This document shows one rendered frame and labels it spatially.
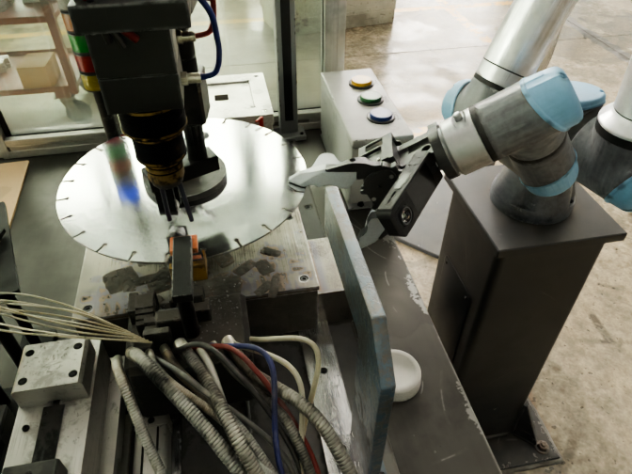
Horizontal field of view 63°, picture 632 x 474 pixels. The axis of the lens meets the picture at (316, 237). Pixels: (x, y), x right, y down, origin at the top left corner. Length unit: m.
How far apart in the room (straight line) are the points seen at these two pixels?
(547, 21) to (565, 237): 0.40
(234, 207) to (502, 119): 0.34
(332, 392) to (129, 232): 0.32
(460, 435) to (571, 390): 1.08
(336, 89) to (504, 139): 0.48
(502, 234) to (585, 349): 0.96
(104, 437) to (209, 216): 0.28
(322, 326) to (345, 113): 0.41
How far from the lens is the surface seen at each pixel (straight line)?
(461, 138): 0.65
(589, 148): 0.90
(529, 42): 0.79
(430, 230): 2.09
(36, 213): 1.10
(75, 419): 0.62
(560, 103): 0.65
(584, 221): 1.07
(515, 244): 0.97
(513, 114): 0.65
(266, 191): 0.68
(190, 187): 0.69
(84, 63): 0.94
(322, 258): 0.77
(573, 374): 1.80
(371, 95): 1.02
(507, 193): 1.02
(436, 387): 0.74
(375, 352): 0.47
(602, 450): 1.69
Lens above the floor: 1.36
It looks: 42 degrees down
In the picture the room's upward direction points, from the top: straight up
